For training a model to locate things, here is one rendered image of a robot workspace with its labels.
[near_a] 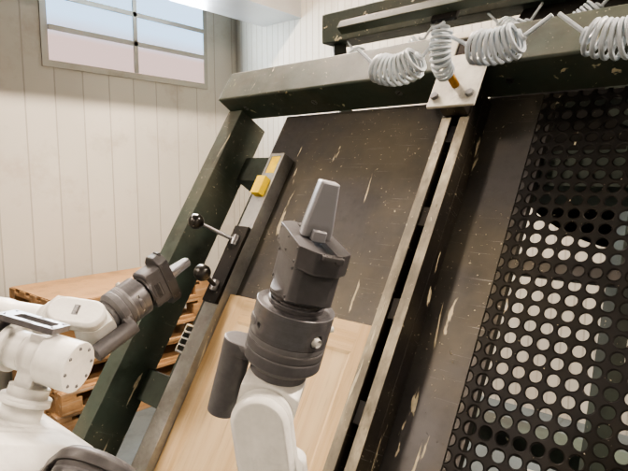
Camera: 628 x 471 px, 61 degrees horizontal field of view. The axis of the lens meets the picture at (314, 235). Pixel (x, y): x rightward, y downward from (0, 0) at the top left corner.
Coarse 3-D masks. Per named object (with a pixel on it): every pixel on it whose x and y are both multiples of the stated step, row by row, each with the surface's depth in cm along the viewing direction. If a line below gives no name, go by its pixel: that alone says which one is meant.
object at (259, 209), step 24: (264, 168) 139; (288, 168) 139; (264, 192) 135; (264, 216) 134; (240, 264) 129; (216, 312) 125; (192, 336) 125; (192, 360) 121; (168, 384) 121; (168, 408) 118; (168, 432) 117; (144, 456) 115
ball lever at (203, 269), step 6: (198, 264) 117; (204, 264) 117; (198, 270) 115; (204, 270) 116; (210, 270) 117; (198, 276) 116; (204, 276) 116; (210, 282) 123; (216, 282) 126; (210, 288) 126; (216, 288) 126
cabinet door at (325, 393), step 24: (240, 312) 122; (216, 336) 123; (336, 336) 104; (360, 336) 101; (216, 360) 120; (336, 360) 102; (192, 384) 120; (312, 384) 103; (336, 384) 100; (192, 408) 117; (312, 408) 100; (336, 408) 97; (192, 432) 114; (216, 432) 110; (312, 432) 98; (168, 456) 114; (192, 456) 111; (216, 456) 107; (312, 456) 95
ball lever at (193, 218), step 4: (192, 216) 126; (196, 216) 126; (200, 216) 127; (188, 220) 127; (192, 220) 126; (196, 220) 126; (200, 220) 126; (204, 220) 128; (192, 224) 126; (196, 224) 126; (200, 224) 126; (204, 224) 128; (196, 228) 127; (208, 228) 128; (212, 228) 128; (216, 232) 129; (220, 232) 129; (224, 236) 129; (228, 236) 129; (232, 236) 130; (236, 236) 130; (232, 240) 129; (236, 240) 130; (232, 244) 130
